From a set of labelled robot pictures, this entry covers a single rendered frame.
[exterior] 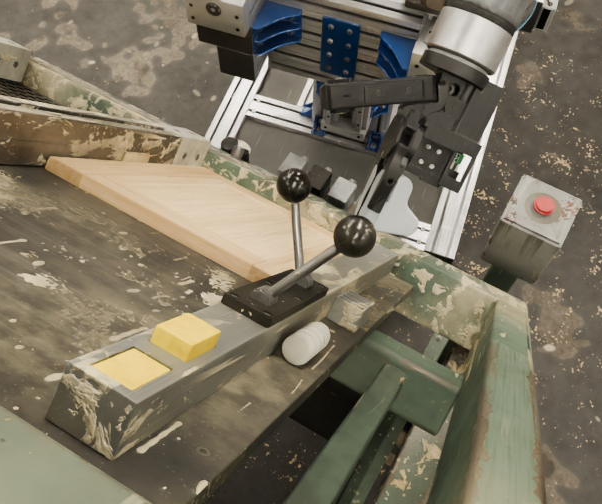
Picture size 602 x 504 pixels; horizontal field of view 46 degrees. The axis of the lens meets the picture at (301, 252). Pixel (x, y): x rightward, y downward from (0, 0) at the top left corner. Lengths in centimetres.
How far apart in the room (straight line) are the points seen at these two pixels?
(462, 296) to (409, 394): 35
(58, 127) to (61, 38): 200
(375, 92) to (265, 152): 157
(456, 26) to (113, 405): 47
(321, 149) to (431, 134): 157
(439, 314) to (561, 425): 101
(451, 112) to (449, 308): 64
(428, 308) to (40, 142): 73
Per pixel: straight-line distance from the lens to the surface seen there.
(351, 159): 226
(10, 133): 94
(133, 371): 45
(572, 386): 231
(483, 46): 72
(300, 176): 75
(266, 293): 64
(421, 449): 133
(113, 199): 95
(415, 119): 71
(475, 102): 74
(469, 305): 132
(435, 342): 223
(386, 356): 100
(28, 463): 24
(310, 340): 68
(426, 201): 221
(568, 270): 246
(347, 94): 71
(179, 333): 50
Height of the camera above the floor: 207
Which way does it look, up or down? 63 degrees down
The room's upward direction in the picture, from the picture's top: 1 degrees clockwise
